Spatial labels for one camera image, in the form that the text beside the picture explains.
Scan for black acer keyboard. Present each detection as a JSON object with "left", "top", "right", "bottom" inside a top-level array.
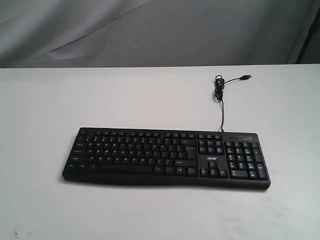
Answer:
[{"left": 62, "top": 127, "right": 271, "bottom": 190}]

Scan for grey backdrop cloth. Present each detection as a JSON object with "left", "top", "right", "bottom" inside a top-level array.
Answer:
[{"left": 0, "top": 0, "right": 320, "bottom": 68}]

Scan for black tripod stand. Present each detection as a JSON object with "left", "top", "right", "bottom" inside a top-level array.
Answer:
[{"left": 295, "top": 0, "right": 320, "bottom": 64}]

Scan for black USB cable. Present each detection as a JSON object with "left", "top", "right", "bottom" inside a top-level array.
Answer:
[{"left": 212, "top": 73, "right": 253, "bottom": 133}]

